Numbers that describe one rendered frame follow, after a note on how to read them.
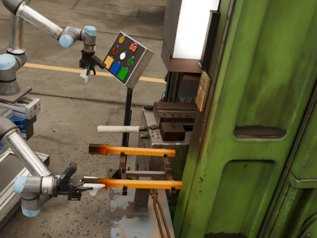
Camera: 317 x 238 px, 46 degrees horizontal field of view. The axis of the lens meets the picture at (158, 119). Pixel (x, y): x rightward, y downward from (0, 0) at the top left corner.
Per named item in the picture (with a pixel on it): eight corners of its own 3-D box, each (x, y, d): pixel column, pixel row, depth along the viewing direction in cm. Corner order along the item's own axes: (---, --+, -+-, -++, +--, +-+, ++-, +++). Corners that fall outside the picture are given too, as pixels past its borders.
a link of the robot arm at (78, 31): (62, 29, 226) (79, 32, 226) (67, 24, 236) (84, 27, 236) (62, 41, 230) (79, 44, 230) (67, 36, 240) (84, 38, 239)
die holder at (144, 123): (142, 205, 220) (152, 143, 198) (134, 165, 252) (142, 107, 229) (231, 203, 233) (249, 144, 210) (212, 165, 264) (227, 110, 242)
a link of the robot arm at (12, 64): (-8, 79, 235) (-10, 58, 228) (3, 70, 247) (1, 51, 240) (11, 82, 235) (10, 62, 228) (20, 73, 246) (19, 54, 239)
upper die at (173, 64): (167, 71, 193) (170, 54, 188) (160, 56, 210) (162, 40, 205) (242, 75, 202) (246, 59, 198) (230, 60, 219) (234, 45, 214)
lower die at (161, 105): (158, 129, 211) (160, 115, 207) (152, 111, 228) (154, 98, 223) (227, 130, 220) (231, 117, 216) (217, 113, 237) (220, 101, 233)
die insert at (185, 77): (182, 79, 202) (184, 69, 199) (179, 73, 208) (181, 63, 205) (234, 81, 208) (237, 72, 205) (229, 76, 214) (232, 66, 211)
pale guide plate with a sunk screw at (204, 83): (200, 111, 178) (207, 79, 170) (195, 102, 186) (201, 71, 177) (204, 111, 179) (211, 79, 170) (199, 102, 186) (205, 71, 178)
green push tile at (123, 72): (122, 81, 244) (128, 71, 243) (116, 76, 249) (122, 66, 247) (124, 81, 245) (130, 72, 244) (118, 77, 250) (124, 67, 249)
